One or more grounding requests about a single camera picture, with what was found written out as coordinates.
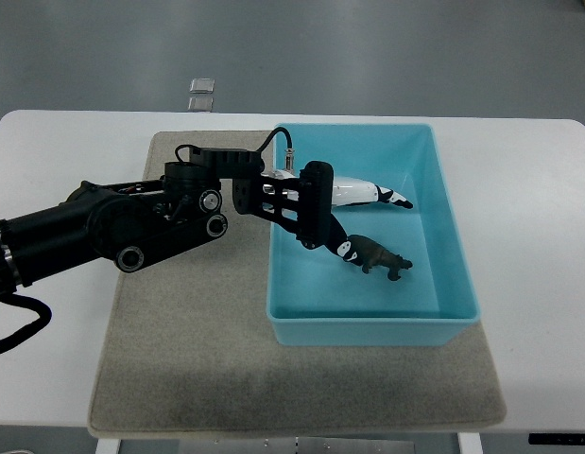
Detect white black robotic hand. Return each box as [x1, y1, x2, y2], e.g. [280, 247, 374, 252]
[232, 161, 413, 265]

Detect brown toy hippo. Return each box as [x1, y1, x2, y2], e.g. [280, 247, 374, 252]
[349, 235, 413, 282]

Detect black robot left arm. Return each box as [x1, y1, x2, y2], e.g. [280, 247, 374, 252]
[0, 144, 266, 355]

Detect blue plastic box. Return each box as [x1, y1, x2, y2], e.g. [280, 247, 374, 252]
[267, 123, 480, 346]

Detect lower silver floor plate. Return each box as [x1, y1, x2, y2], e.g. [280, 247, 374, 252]
[187, 96, 214, 113]

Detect silver floor plate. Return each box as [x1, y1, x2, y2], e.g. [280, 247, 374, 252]
[187, 96, 214, 113]
[189, 78, 215, 94]

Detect upper silver floor plate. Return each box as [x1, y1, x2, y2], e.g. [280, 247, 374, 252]
[189, 78, 215, 94]

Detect black table control panel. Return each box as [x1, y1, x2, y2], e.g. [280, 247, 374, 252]
[528, 432, 585, 446]

